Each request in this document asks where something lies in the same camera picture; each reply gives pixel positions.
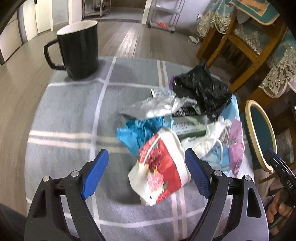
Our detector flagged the purple spray bottle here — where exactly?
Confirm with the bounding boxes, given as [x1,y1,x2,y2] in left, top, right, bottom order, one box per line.
[169,75,177,90]

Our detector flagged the black mug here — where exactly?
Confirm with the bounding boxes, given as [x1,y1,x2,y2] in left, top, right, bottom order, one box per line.
[44,20,99,81]

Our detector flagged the lace tablecloth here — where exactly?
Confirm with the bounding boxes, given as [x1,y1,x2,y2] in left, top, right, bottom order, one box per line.
[197,1,295,98]

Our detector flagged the white rolling shelf cart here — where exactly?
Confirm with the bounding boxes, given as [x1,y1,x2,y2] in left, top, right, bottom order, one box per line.
[147,0,185,33]

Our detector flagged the white power strip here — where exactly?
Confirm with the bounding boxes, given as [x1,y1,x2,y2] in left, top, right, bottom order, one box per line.
[188,36,200,46]

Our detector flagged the clear plastic bag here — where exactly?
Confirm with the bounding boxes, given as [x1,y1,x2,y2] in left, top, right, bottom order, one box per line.
[119,96,188,120]

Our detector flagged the black plastic bag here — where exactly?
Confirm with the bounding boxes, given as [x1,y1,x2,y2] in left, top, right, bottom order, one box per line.
[173,59,232,121]

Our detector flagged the pink snack wrapper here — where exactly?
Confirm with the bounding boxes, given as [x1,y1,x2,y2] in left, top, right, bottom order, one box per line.
[228,117,245,177]

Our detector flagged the blue face mask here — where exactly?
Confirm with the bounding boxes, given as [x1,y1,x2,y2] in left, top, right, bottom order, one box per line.
[202,143,230,174]

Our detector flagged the teal trash bin beige rim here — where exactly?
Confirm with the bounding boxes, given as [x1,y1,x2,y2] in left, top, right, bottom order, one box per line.
[245,100,278,173]

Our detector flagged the blue glove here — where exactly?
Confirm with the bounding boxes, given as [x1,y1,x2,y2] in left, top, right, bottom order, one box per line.
[116,115,174,156]

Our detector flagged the red floral white wrapper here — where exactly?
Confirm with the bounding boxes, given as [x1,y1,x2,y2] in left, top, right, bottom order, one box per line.
[128,128,191,206]

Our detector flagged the person's right hand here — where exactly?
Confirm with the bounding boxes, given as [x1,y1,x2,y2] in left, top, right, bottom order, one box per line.
[266,190,292,223]

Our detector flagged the wooden chair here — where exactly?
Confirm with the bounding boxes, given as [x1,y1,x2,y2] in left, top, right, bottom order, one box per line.
[197,10,287,92]

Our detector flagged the white tissue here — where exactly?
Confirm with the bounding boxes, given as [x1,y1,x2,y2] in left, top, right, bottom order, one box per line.
[181,116,232,159]

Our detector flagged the silver foil sachet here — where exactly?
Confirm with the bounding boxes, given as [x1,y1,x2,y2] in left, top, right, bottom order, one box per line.
[151,88,176,97]

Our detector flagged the green white medicine box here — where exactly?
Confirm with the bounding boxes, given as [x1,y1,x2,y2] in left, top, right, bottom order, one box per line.
[172,115,210,139]

